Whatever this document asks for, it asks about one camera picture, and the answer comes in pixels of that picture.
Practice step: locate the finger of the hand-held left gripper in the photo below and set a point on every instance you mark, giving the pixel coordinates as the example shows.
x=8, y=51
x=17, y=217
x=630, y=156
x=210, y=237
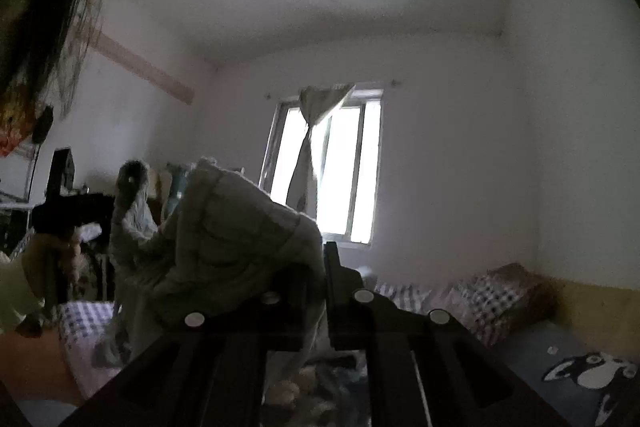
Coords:
x=102, y=209

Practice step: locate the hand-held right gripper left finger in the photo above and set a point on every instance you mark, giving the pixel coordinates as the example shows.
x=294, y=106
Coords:
x=295, y=312

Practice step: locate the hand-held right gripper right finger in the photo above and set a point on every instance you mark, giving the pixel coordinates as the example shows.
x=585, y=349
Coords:
x=350, y=312

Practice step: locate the light green quilted duvet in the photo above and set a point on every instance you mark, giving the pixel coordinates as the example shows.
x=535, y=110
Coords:
x=225, y=232

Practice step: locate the person's left hand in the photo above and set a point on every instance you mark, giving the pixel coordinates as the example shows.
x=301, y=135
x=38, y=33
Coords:
x=74, y=257

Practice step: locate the dark teal garment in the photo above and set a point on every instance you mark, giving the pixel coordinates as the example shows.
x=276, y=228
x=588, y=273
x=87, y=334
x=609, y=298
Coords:
x=350, y=387

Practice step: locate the beige garment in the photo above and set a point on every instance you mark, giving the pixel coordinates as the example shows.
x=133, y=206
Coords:
x=287, y=392

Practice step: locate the dark hanging object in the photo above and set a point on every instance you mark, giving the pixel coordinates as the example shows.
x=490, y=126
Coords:
x=43, y=124

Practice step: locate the window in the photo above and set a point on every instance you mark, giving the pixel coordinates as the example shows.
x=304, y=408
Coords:
x=340, y=167

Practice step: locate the checked floral pillow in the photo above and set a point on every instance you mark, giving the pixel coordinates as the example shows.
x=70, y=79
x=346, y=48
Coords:
x=500, y=302

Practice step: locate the dark teal cartoon long pillow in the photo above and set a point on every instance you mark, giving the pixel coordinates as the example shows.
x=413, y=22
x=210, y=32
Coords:
x=525, y=357

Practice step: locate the pale curtain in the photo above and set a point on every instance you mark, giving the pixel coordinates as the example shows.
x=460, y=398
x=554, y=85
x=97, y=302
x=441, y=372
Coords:
x=315, y=104

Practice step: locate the orange wall poster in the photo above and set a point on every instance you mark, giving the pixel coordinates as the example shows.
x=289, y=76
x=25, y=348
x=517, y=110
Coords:
x=12, y=127

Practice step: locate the wooden bed frame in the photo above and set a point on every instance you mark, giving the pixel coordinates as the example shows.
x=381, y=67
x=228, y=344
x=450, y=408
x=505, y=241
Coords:
x=600, y=317

